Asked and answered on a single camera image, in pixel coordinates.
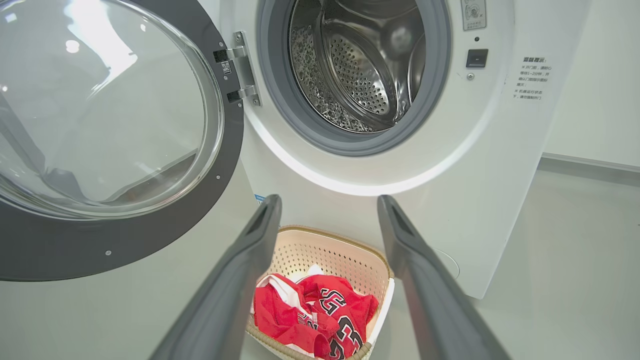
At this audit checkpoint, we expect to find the metal door hinge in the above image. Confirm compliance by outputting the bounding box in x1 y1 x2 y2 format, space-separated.
213 31 262 107

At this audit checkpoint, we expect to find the cream perforated laundry basket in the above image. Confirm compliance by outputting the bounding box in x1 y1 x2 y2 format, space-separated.
244 225 396 360

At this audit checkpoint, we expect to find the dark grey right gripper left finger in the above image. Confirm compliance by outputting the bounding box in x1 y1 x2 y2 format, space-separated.
149 194 284 360

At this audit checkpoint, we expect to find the black door lock socket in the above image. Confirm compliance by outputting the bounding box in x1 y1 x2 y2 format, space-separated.
465 48 490 69

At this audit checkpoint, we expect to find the red jersey with black numbers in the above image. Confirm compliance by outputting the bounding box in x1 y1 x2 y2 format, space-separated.
297 273 380 360

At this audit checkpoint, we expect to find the grey rubber door seal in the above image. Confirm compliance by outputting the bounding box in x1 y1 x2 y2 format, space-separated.
256 0 454 158

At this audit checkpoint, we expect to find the white front-load washing machine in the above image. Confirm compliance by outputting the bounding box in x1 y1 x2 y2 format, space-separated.
197 0 594 301

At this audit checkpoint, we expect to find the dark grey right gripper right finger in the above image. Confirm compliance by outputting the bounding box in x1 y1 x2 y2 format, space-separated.
377 194 512 360

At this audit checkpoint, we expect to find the steel washing machine drum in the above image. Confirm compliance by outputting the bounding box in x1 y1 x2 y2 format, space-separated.
288 0 427 134

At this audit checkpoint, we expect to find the washing machine door with glass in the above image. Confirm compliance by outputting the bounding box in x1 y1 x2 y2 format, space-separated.
0 0 246 282

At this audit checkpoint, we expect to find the plain red garment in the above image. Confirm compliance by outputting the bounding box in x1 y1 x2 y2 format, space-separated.
253 272 341 359

